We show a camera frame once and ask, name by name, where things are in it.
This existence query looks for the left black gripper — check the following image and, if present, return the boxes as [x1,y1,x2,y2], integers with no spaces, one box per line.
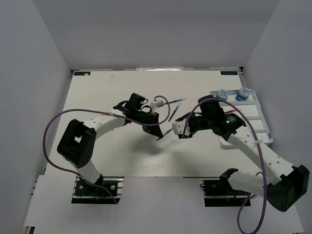
[134,110,163,138]

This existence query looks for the blue ink jar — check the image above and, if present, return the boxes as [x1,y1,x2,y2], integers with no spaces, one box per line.
[216,89,229,100]
[235,87,251,101]

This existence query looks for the purple gel pen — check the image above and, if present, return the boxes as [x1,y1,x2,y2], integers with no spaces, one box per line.
[168,103,181,122]

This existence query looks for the blue gel pen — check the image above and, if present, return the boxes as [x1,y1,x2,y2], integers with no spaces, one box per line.
[166,97,186,104]

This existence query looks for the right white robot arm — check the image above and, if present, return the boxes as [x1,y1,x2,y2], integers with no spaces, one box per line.
[172,95,310,212]

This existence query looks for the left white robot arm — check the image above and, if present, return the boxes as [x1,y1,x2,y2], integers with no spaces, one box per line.
[57,93,163,195]

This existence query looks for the white divided organizer tray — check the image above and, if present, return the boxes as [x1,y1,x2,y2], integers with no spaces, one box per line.
[210,89,273,145]

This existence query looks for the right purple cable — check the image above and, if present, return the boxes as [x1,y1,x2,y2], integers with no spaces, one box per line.
[182,99,267,234]

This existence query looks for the purple cable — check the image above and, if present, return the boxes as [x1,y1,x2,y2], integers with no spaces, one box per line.
[43,95,171,204]
[182,99,267,234]

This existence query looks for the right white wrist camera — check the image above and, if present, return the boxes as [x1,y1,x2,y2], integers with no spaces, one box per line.
[172,120,191,136]

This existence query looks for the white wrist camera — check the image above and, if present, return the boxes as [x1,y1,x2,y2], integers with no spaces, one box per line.
[150,100,164,111]
[172,120,191,136]

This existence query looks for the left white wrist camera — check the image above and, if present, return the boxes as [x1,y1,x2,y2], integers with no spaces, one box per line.
[150,100,164,111]

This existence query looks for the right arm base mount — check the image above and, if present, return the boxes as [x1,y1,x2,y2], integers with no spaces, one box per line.
[200,178,249,207]

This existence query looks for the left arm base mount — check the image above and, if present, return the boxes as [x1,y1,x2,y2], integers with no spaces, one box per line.
[71,177,124,205]

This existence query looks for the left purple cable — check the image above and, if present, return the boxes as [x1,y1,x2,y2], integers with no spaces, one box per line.
[43,95,171,204]

